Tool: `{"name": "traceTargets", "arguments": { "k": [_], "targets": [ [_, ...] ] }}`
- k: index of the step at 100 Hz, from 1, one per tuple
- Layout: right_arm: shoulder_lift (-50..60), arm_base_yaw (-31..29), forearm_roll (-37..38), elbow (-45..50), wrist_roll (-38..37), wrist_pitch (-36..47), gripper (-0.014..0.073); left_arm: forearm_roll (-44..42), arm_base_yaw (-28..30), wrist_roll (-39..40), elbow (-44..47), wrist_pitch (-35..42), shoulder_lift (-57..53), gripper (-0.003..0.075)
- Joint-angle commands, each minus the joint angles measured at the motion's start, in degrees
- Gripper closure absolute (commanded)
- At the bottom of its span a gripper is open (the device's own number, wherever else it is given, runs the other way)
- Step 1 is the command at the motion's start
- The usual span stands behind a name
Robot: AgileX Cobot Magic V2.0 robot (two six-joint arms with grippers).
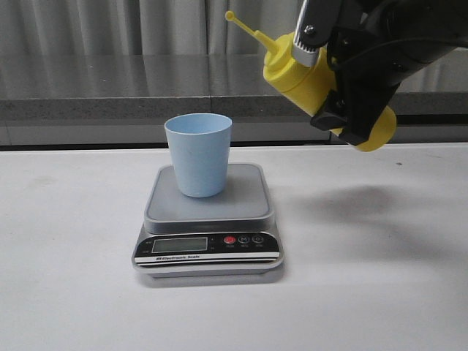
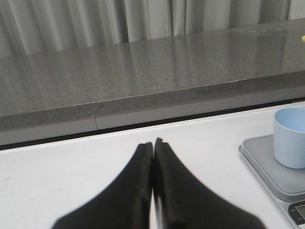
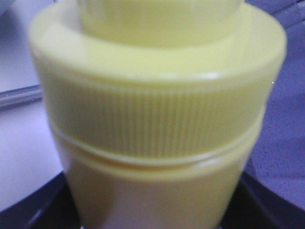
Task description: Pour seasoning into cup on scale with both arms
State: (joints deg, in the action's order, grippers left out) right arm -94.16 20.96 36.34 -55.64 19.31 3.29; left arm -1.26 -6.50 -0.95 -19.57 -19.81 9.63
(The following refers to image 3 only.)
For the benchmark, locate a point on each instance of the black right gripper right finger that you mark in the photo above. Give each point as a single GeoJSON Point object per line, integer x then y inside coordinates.
{"type": "Point", "coordinates": [253, 206]}

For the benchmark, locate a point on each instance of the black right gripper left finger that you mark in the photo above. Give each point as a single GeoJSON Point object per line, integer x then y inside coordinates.
{"type": "Point", "coordinates": [50, 207]}

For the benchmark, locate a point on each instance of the yellow squeeze bottle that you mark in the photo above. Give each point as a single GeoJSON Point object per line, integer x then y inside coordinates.
{"type": "Point", "coordinates": [155, 105]}

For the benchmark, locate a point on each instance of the silver digital kitchen scale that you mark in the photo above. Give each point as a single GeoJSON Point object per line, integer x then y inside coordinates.
{"type": "Point", "coordinates": [20, 96]}

